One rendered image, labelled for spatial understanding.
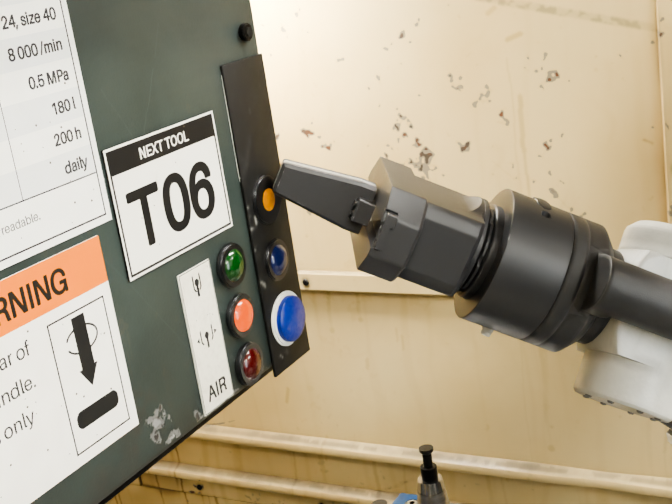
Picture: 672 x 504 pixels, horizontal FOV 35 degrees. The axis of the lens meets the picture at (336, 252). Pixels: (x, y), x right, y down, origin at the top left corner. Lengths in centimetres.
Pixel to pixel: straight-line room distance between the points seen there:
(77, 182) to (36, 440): 12
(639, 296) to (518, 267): 7
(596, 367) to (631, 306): 7
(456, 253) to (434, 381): 90
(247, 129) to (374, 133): 78
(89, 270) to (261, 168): 16
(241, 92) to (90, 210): 15
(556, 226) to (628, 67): 65
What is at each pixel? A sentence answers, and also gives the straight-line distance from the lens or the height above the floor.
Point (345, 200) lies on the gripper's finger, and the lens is 65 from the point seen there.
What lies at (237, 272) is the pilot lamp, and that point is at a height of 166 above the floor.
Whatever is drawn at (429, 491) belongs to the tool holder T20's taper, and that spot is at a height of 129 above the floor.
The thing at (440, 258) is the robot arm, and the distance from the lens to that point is 63.
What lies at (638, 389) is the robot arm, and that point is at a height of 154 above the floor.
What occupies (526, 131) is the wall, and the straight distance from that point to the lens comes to 134.
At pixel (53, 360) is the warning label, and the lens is 52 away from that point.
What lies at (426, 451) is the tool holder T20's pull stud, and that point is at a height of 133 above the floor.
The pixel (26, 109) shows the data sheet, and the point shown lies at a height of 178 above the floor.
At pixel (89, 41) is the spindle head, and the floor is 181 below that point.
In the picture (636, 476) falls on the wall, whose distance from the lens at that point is 148.
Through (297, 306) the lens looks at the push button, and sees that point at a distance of 68.
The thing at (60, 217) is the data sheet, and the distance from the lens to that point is 52.
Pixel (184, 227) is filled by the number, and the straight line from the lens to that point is 60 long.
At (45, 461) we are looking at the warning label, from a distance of 53.
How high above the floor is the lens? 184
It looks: 17 degrees down
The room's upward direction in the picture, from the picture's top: 9 degrees counter-clockwise
